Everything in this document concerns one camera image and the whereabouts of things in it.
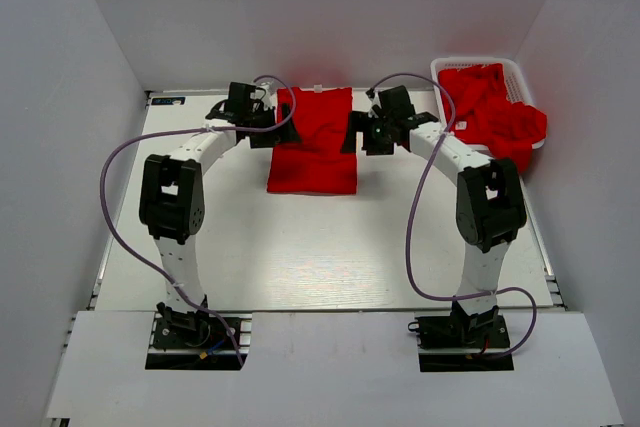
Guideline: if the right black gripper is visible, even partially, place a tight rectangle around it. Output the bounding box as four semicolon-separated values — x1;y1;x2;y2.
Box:
341;110;396;156

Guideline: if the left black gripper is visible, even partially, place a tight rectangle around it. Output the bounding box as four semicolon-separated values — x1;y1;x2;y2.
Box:
246;103;303;149

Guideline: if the red t shirt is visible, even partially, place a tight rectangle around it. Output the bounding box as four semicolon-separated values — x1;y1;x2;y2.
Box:
266;87;357;195

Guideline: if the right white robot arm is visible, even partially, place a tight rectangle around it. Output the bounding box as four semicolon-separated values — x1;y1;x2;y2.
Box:
341;86;527;346

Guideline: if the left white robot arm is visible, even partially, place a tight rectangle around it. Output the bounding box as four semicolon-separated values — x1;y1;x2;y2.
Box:
139;82;300;346

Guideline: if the red shirts pile in basket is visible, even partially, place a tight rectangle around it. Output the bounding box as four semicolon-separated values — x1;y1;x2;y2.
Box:
438;64;547;173

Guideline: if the blue table label sticker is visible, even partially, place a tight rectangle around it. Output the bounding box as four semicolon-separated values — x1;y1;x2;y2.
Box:
151;97;186;105

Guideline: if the white plastic basket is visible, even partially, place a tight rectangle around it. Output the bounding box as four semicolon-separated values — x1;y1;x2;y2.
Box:
431;57;546;153

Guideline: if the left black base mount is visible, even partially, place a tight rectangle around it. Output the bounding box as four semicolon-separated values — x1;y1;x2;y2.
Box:
145;312;241;371

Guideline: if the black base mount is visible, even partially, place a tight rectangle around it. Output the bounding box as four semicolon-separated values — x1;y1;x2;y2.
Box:
145;312;241;371
407;315;514;373

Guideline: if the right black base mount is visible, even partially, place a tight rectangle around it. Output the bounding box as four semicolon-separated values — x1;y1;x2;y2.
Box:
407;315;514;373

